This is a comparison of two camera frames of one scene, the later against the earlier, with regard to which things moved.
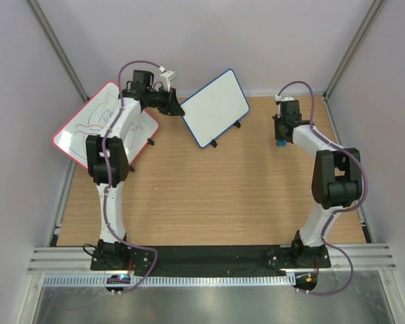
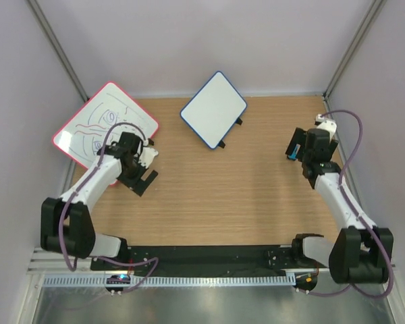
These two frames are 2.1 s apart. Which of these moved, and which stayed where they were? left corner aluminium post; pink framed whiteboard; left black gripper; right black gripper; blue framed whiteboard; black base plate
Moved: right black gripper; left black gripper; blue framed whiteboard
Stayed: pink framed whiteboard; black base plate; left corner aluminium post
